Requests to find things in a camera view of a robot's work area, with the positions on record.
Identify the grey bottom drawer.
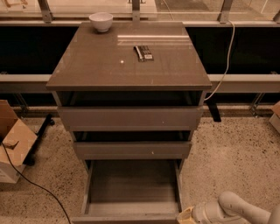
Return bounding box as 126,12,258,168
73,159,182,224

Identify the grey drawer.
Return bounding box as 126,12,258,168
73,159,182,224
55,91,203,131
73,130,192,160

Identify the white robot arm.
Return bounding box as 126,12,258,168
177,191,280,224

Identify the grey middle drawer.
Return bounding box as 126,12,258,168
73,130,192,160

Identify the grey drawer cabinet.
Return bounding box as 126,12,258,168
45,21,213,176

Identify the grey top drawer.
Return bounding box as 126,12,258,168
55,91,203,131

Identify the black stand leg right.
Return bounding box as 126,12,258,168
206,99,221,123

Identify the black stand leg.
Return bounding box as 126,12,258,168
24,114,55,166
206,99,221,123

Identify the cardboard box at right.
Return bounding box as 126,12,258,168
269,101,280,133

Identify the black stand leg left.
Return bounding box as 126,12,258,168
24,114,55,166

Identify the open cardboard box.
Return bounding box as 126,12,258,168
0,100,37,184

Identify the white ceramic bowl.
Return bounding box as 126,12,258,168
89,12,113,32

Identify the white hanging cable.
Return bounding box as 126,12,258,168
203,20,236,102

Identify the black floor cable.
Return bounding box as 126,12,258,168
0,142,72,224

